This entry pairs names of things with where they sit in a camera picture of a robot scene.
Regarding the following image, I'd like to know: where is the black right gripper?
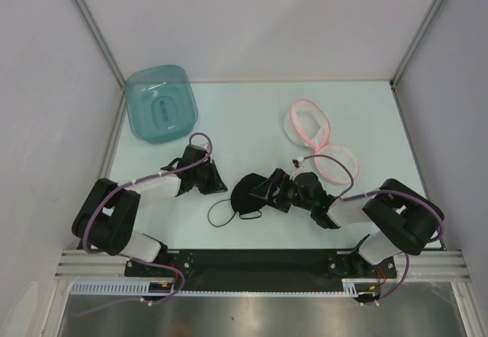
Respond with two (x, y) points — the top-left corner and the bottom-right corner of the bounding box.
(250, 168), (314, 213)

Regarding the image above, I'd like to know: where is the black bra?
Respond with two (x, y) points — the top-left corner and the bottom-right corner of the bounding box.
(207, 173), (267, 228)

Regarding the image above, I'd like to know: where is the pink mesh laundry bag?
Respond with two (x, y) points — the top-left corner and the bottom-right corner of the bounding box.
(284, 98), (360, 185)

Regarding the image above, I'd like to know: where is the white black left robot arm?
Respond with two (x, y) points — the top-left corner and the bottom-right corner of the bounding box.
(72, 144), (227, 276)

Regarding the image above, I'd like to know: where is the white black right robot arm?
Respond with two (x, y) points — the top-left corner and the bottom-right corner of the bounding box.
(249, 169), (445, 278)

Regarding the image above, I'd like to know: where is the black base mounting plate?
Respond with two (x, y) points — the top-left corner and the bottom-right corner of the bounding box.
(124, 248), (398, 300)

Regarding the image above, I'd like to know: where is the teal plastic tub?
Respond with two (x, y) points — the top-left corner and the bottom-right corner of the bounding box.
(124, 65), (198, 144)

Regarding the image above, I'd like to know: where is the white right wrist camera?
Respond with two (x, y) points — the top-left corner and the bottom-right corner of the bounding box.
(290, 156), (310, 181)

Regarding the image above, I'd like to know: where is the white slotted cable duct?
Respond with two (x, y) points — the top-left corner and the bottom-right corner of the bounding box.
(71, 280), (380, 297)

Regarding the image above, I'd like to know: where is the aluminium front frame rail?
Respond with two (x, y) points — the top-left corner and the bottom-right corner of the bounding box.
(55, 249), (470, 281)

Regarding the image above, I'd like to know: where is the aluminium left corner post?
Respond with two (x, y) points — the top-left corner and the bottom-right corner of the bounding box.
(56, 0), (127, 86)

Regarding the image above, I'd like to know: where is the aluminium corner post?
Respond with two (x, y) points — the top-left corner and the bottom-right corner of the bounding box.
(389, 0), (462, 86)
(56, 0), (127, 86)

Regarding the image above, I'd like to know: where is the aluminium right corner post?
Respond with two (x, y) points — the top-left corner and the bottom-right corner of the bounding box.
(389, 0), (462, 86)

